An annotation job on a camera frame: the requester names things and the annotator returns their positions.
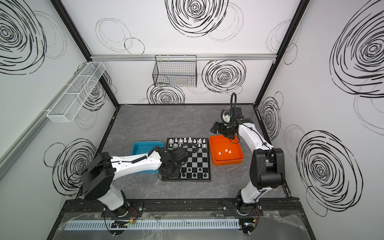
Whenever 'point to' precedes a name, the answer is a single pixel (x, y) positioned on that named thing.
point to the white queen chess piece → (190, 140)
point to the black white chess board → (197, 167)
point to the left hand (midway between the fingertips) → (177, 175)
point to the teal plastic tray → (141, 147)
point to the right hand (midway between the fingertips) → (216, 131)
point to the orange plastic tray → (225, 151)
